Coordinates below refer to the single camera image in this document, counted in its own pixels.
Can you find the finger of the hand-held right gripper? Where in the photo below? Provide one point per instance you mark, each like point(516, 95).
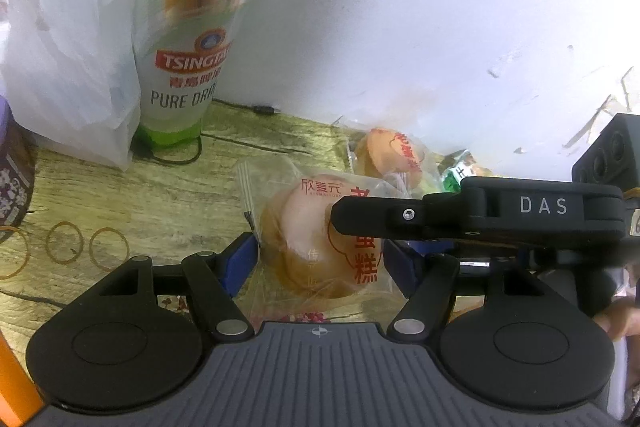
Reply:
point(380, 214)

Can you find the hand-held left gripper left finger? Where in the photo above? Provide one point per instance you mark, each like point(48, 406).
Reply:
point(242, 259)

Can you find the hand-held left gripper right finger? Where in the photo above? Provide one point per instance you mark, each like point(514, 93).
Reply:
point(400, 269)

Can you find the large round cake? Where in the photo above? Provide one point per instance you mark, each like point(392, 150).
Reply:
point(300, 237)

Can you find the small round cake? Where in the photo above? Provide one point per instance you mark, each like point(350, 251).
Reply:
point(390, 152)

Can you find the green walnut cookie packet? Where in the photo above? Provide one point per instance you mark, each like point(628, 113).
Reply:
point(452, 177)

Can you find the orange cardboard box tray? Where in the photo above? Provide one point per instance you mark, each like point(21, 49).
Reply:
point(15, 382)

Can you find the green wood-grain desktop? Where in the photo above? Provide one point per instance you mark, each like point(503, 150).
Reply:
point(150, 197)

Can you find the person's right hand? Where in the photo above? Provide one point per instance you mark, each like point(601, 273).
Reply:
point(622, 319)

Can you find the tan rubber band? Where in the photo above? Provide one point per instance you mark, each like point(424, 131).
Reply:
point(65, 223)
point(109, 228)
point(25, 252)

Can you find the green and white beer can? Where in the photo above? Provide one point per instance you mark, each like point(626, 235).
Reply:
point(185, 82)

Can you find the white plastic bag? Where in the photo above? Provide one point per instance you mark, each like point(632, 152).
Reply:
point(65, 57)

